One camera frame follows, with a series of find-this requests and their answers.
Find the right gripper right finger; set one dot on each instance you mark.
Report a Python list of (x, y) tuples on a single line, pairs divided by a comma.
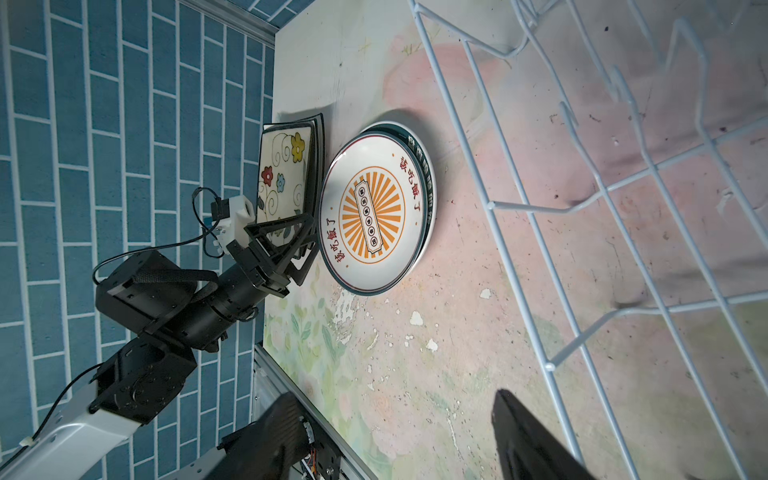
[(526, 449)]

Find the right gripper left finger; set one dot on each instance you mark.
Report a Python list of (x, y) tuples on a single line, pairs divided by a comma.
[(266, 448)]

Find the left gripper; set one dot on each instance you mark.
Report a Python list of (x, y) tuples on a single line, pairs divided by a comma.
[(265, 263)]

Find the floral black square plate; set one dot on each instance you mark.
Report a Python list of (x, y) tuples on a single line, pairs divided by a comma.
[(283, 168)]

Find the round plate orange sunburst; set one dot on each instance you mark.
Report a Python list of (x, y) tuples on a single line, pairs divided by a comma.
[(375, 213)]

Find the round plate red rim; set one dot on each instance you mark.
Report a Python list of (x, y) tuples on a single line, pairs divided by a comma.
[(418, 148)]

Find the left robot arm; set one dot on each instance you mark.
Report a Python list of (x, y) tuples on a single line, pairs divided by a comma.
[(174, 313)]

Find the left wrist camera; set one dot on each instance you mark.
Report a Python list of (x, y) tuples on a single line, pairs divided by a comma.
[(230, 217)]

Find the white wire dish rack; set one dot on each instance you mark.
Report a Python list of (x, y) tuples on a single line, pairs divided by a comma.
[(619, 152)]

